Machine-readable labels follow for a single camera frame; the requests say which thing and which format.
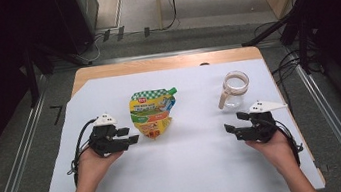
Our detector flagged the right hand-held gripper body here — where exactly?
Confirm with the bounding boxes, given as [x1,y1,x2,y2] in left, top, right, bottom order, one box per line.
[231,96,294,147]

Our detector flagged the yellow green spout pouch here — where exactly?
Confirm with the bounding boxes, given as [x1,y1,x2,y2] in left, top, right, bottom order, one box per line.
[127,86,184,143]

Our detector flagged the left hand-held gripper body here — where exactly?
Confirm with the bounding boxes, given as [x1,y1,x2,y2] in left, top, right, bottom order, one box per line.
[85,110,134,160]

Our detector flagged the person's left hand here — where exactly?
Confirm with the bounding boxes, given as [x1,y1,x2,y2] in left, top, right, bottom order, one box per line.
[73,142,128,191]

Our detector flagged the black cabinet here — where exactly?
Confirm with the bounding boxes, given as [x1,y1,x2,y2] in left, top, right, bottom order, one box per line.
[52,0,107,58]

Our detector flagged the wooden table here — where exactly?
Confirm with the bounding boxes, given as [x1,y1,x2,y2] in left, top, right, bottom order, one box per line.
[28,36,327,192]

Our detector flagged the black floor cables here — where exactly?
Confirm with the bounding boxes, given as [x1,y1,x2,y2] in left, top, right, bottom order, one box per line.
[252,16,318,121]

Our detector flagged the white paper sheet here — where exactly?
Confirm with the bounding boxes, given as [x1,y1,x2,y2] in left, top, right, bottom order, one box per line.
[23,49,326,192]

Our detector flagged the black stand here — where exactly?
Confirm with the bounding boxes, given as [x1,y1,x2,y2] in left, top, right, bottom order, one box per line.
[235,0,341,83]
[20,36,92,109]

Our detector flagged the black hanging cable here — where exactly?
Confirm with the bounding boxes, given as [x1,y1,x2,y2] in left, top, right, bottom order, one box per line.
[158,0,182,31]

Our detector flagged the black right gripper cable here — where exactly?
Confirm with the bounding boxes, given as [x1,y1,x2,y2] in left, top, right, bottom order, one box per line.
[274,116,307,169]

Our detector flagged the person's right hand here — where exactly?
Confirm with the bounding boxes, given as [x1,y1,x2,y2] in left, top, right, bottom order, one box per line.
[244,127,299,180]

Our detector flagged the white floor cable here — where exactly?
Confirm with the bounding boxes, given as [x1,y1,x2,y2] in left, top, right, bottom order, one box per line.
[77,32,111,64]

